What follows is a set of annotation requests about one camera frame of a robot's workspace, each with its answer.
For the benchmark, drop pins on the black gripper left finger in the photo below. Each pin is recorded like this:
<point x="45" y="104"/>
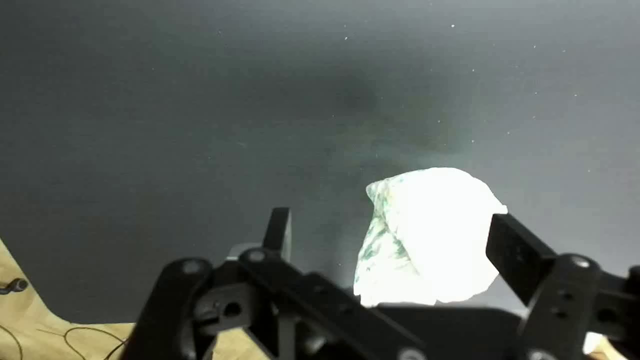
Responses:
<point x="280" y="287"/>

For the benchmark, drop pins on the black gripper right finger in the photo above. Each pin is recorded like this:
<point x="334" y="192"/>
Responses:
<point x="522" y="257"/>

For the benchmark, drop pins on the white cloth with green stains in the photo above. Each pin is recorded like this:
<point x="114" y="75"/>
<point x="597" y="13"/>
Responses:
<point x="430" y="241"/>

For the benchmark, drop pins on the small black metal tool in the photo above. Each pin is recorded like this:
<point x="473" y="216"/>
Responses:
<point x="14" y="287"/>

